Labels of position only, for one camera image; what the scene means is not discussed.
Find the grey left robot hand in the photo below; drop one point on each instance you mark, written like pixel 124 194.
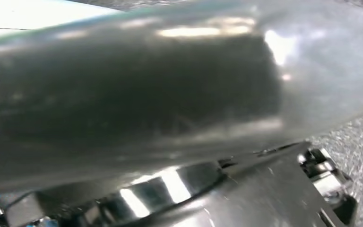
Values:
pixel 169 94

